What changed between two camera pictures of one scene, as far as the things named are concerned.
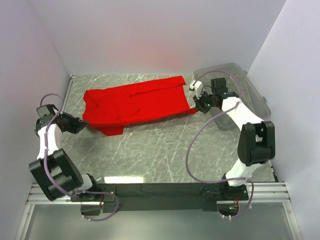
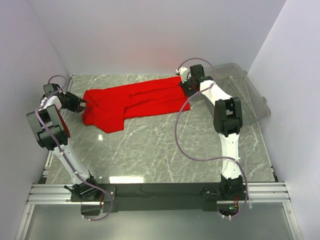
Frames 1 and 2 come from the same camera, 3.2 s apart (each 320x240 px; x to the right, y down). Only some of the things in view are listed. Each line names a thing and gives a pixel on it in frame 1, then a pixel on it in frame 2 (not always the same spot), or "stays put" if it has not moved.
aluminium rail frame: (258, 192) stays put
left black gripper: (76, 122) → (76, 107)
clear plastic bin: (237, 82) stays put
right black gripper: (199, 104) → (186, 92)
